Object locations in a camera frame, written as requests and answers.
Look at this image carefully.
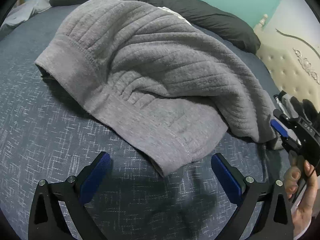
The long dark grey pillow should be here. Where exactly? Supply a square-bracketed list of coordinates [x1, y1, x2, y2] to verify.
[49, 0, 261, 54]

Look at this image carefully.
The white t-shirt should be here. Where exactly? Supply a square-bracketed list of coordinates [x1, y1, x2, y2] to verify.
[157, 7, 191, 26]

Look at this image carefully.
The person's right hand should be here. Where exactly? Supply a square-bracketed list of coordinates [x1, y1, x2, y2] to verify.
[284, 158, 318, 239]

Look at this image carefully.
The blue patterned bed sheet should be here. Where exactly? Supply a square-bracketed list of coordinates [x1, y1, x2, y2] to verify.
[0, 3, 293, 240]

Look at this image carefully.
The cream tufted headboard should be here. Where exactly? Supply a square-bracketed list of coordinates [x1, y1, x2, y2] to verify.
[253, 14, 319, 110]

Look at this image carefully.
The light grey blanket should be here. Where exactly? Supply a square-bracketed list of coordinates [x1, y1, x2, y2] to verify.
[1, 0, 51, 36]

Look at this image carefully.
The grey quilted sweatshirt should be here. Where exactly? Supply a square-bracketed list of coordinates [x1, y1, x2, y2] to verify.
[35, 0, 277, 176]

